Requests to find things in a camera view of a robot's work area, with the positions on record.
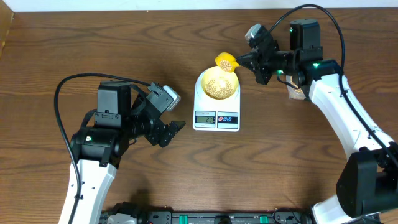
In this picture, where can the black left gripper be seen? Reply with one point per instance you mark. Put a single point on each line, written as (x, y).
(155, 135)

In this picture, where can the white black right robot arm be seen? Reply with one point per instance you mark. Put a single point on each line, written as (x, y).
(368, 183)

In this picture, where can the yellow plastic measuring scoop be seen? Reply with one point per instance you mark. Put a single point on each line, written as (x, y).
(226, 62)

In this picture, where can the white digital kitchen scale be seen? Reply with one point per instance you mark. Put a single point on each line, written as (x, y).
(216, 115)

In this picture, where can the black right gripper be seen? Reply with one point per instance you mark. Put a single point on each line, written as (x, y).
(249, 60)

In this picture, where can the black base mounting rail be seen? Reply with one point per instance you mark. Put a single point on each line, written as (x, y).
(130, 213)

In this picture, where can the soybeans in bowl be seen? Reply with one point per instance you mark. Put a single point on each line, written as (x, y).
(219, 88)

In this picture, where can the clear plastic soybean container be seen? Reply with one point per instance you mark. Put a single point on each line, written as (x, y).
(294, 93)

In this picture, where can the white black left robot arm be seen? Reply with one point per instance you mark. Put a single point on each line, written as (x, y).
(123, 114)

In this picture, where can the yellow plastic bowl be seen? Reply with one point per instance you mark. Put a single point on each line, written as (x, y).
(216, 72)

